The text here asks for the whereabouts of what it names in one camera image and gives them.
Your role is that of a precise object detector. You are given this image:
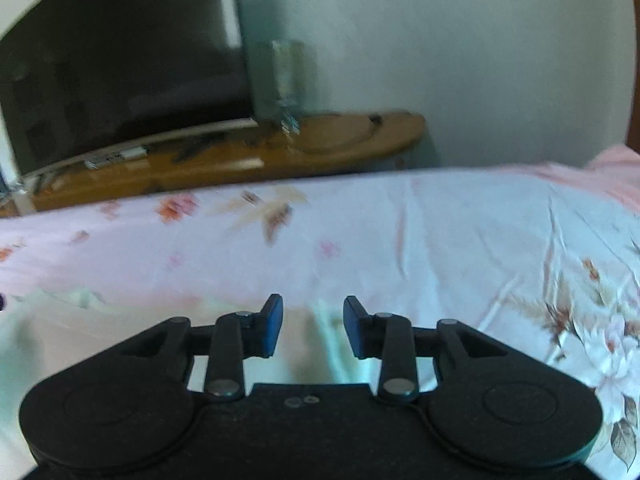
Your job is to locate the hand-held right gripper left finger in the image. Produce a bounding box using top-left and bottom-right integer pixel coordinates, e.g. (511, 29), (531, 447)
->
(118, 294), (285, 402)

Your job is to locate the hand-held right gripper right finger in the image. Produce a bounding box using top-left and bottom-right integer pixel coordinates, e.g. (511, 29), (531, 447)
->
(343, 296), (507, 404)

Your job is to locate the wooden television stand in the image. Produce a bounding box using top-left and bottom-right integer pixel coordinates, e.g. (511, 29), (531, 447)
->
(0, 110), (427, 219)

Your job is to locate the black cable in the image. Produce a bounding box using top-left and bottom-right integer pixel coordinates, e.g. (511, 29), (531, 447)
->
(172, 114), (387, 163)

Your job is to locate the pink floral bed sheet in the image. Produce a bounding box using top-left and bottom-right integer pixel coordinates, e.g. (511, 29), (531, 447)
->
(0, 144), (640, 480)

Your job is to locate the silver set-top box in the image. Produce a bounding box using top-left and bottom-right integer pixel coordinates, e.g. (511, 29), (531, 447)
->
(84, 145), (149, 170)

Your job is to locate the glass table lamp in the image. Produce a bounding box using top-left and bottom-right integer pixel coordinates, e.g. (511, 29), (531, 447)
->
(251, 39), (307, 137)

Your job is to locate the black flat screen television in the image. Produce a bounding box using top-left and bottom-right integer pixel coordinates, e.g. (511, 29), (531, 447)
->
(0, 0), (259, 177)

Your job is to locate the white knit sweater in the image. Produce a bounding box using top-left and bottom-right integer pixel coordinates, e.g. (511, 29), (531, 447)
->
(0, 285), (383, 478)

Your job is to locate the brown wooden door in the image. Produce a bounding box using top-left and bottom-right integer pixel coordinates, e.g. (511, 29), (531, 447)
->
(625, 95), (640, 155)

